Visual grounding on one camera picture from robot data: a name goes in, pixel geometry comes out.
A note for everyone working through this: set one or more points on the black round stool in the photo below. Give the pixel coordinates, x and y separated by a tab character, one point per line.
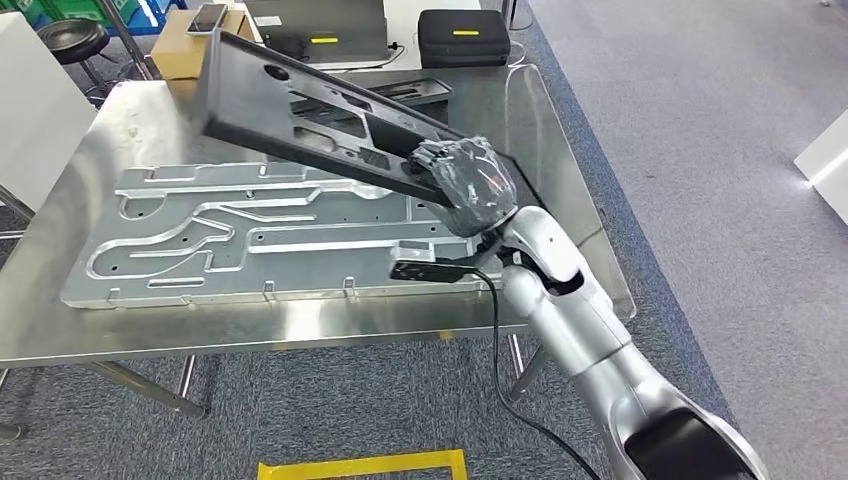
73	40

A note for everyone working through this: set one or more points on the black plastic licence plate frame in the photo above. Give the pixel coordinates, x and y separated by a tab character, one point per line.
252	112

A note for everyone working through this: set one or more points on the white panel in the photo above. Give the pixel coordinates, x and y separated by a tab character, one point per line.
40	119

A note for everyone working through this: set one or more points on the green plastic crate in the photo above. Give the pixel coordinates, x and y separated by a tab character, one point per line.
60	10

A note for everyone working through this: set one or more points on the white box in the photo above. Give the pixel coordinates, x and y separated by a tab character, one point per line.
828	166

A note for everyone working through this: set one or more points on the machined aluminium plate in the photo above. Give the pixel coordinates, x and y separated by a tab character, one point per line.
298	265

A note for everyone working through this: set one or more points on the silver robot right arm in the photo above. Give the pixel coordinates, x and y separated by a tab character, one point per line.
576	318

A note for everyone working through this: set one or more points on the blue plastic crate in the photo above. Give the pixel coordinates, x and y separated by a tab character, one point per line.
152	13

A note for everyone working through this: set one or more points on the stainless steel workbench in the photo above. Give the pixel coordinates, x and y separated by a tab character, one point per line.
298	331

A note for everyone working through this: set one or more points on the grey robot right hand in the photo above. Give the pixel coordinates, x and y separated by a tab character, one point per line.
470	185

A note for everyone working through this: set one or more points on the brown cardboard box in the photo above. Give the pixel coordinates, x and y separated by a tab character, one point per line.
175	56

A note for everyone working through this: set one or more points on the clear acrylic sheet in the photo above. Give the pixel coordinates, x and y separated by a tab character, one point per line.
563	132

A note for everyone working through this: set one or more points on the smartphone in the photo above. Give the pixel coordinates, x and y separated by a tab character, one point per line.
206	18

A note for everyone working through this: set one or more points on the black case with yellow label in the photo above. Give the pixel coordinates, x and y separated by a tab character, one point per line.
464	46

